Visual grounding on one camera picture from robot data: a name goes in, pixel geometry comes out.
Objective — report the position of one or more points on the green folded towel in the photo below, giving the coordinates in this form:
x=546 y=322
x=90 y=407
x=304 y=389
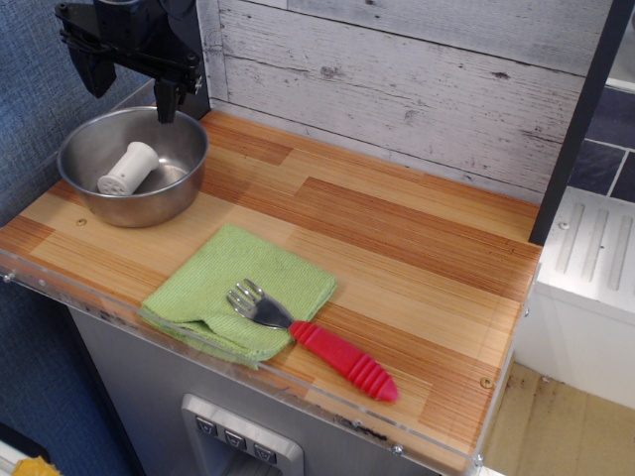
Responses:
x=192 y=305

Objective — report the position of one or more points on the clear acrylic table edge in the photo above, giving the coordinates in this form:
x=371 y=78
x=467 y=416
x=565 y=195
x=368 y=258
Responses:
x=463 y=414

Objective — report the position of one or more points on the silver toy dishwasher panel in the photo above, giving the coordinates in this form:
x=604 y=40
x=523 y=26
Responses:
x=188 y=413

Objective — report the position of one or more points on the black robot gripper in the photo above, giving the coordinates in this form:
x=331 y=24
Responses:
x=135 y=34

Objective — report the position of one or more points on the stainless steel bowl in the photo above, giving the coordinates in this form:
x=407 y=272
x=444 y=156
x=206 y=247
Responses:
x=93 y=149

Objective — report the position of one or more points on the red handled fork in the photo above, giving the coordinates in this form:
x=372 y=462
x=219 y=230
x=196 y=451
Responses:
x=356 y=366

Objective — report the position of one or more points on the yellow object at corner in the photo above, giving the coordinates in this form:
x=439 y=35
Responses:
x=35 y=467

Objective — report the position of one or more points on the black vertical post right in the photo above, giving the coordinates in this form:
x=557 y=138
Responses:
x=599 y=69

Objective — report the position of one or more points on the white toy sink drainboard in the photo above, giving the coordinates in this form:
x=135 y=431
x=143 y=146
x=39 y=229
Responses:
x=578 y=326

